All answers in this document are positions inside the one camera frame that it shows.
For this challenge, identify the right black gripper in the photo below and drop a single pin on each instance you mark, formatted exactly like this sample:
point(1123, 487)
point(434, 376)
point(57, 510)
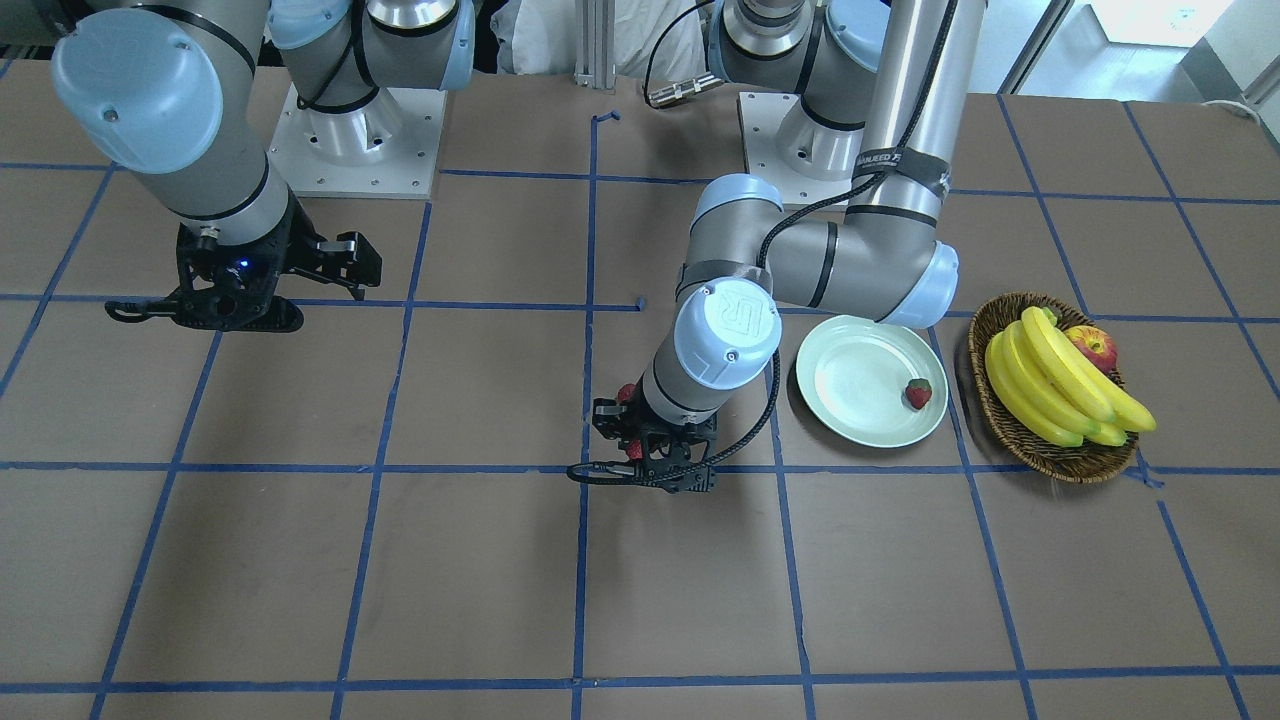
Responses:
point(293, 243)

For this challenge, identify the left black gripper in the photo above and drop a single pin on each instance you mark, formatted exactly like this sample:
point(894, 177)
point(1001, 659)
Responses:
point(607, 419)

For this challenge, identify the strawberry two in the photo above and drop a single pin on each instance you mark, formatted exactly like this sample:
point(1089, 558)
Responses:
point(918, 393)

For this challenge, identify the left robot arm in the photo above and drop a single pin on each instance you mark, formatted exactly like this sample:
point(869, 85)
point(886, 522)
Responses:
point(880, 89)

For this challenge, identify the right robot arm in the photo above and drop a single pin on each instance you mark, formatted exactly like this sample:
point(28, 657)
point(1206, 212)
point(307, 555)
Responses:
point(162, 89)

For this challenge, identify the light green plate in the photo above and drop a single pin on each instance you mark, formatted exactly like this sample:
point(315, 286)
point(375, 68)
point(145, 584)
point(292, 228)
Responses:
point(852, 372)

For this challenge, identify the yellow banana bunch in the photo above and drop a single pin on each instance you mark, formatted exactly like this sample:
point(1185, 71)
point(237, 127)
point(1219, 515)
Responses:
point(1040, 377)

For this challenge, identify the woven wicker basket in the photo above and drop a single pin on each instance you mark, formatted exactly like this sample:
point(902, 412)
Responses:
point(989, 419)

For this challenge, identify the red yellow apple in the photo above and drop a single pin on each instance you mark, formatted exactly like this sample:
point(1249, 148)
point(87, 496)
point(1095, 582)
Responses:
point(1095, 345)

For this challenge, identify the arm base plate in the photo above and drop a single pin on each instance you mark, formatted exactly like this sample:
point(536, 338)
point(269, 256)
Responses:
point(770, 140)
point(400, 140)

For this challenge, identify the aluminium frame post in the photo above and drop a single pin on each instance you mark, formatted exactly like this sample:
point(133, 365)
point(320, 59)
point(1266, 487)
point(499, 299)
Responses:
point(593, 23)

